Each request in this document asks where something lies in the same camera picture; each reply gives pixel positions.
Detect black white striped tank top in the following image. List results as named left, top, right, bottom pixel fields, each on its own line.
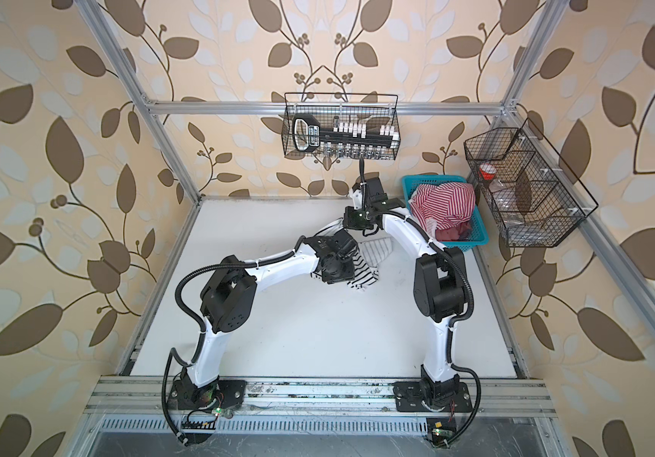
left=309, top=219, right=395, bottom=289

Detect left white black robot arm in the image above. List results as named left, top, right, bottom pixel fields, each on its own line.
left=162, top=230, right=359, bottom=409

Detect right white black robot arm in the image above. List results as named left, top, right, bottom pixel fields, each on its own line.
left=343, top=207, right=474, bottom=411

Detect red white striped tank top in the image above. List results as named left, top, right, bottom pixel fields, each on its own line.
left=409, top=182, right=476, bottom=242

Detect black vial rack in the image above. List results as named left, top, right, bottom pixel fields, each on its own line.
left=317, top=116, right=401, bottom=160

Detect teal plastic basket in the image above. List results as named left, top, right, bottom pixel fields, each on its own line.
left=401, top=175, right=489, bottom=251

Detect red capped plastic bottle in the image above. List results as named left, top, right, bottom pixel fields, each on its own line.
left=479, top=163, right=506, bottom=193

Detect back black wire basket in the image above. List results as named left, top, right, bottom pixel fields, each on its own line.
left=278, top=91, right=402, bottom=161

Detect black wire basket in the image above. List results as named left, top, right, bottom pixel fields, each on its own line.
left=464, top=119, right=599, bottom=248
left=278, top=91, right=402, bottom=161

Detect black white handled tool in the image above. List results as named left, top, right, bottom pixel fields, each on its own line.
left=291, top=113, right=321, bottom=152

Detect right black corrugated cable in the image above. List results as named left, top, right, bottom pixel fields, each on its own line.
left=440, top=227, right=483, bottom=447

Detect black corrugated cable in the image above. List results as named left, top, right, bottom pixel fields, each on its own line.
left=440, top=227, right=483, bottom=447
left=160, top=250, right=306, bottom=447

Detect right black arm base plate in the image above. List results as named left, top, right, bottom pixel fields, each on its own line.
left=393, top=380, right=473, bottom=413

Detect right black wire basket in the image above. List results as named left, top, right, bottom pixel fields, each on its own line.
left=464, top=119, right=599, bottom=248

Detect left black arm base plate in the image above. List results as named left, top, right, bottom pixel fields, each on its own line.
left=166, top=378, right=247, bottom=411

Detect left black corrugated cable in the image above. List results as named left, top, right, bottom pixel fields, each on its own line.
left=160, top=250, right=306, bottom=447

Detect aluminium frame back bar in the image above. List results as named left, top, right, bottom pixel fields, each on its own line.
left=147, top=100, right=505, bottom=116

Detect aluminium front rail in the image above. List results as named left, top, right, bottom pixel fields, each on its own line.
left=84, top=376, right=558, bottom=418

